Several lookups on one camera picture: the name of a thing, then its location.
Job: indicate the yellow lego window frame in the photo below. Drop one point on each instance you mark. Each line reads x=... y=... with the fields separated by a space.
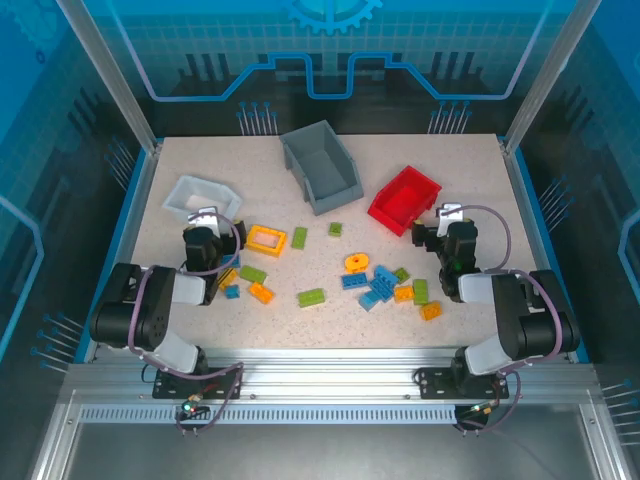
x=250 y=237

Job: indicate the yellow black striped lego brick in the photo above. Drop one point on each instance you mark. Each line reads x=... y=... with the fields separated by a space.
x=228 y=278

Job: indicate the long green lego brick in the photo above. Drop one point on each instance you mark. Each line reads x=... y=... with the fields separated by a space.
x=299 y=238
x=420 y=292
x=311 y=298
x=253 y=274

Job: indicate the red plastic bin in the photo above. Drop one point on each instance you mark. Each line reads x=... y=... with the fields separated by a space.
x=400 y=200

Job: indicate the small blue lego brick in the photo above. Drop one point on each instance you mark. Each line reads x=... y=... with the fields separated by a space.
x=232 y=292

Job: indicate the white plastic bin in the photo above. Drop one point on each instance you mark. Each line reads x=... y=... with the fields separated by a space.
x=220 y=187

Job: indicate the yellow rounded lego piece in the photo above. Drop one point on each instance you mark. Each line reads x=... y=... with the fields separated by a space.
x=363 y=265

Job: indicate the blue sloped lego brick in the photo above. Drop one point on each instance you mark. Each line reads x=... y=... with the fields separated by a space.
x=368 y=301

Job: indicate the gray plastic bin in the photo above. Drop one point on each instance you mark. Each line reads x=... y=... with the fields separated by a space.
x=325 y=165

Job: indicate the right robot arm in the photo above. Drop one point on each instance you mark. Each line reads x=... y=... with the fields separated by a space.
x=520 y=320

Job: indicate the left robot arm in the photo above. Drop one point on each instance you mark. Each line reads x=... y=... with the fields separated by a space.
x=125 y=310

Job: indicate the small yellow lego brick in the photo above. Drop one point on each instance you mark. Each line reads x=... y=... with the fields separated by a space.
x=403 y=294

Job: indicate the blue table edge strip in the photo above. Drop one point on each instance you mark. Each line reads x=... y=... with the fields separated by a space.
x=132 y=200
x=530 y=200

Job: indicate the small circuit board with light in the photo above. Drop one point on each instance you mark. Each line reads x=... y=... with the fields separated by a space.
x=192 y=407
x=480 y=411

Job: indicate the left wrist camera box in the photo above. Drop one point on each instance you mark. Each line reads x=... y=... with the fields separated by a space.
x=205 y=219

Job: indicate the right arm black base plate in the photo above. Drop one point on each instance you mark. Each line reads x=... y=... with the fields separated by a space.
x=435 y=382

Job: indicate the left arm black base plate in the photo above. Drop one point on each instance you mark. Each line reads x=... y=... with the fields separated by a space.
x=225 y=385

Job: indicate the aluminium mounting rail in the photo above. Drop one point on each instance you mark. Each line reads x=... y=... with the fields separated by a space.
x=325 y=375

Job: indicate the aluminium frame post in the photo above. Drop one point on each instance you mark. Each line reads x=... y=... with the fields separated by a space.
x=550 y=80
x=110 y=80

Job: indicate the aluminium base frame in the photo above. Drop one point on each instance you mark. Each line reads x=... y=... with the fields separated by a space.
x=325 y=450

